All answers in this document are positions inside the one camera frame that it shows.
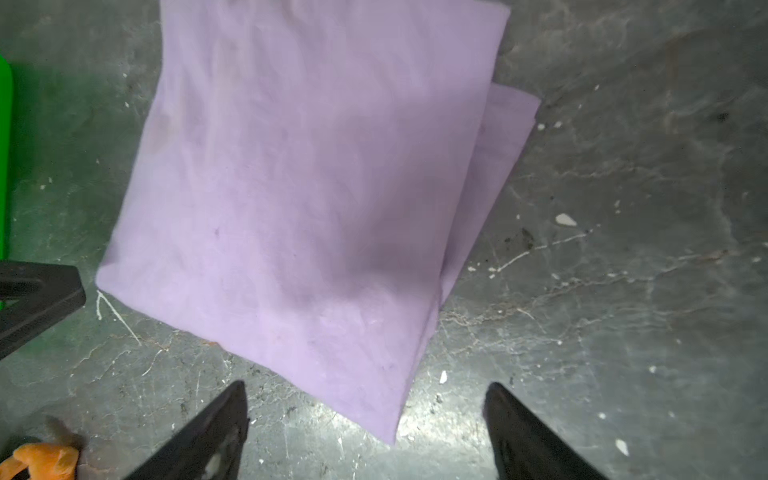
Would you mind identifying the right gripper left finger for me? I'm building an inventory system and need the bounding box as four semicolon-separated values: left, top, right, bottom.
128;380;249;480

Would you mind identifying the purple t shirt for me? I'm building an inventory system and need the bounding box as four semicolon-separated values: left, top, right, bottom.
96;1;539;444

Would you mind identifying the orange dolphin toy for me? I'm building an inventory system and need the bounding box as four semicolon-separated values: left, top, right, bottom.
1;443;80;480

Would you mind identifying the green plastic basket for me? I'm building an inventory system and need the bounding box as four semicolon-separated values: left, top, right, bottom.
0;57;13;259

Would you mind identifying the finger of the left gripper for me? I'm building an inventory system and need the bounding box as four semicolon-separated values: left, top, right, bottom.
1;260;86;358

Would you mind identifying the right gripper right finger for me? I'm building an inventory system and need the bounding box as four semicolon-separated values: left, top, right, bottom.
483;382;606;480

